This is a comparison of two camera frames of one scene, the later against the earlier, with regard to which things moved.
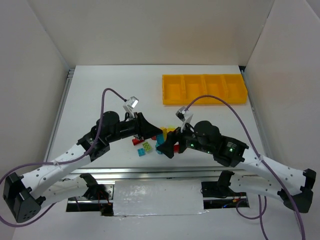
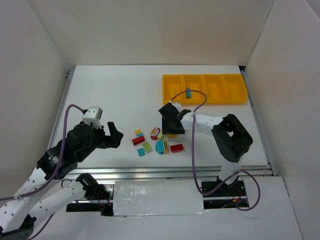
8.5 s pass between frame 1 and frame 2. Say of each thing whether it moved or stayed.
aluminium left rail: stayed
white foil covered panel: stayed
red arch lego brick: stayed
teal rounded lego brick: stayed
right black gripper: moved
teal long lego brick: moved
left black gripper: moved
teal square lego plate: stayed
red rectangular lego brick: stayed
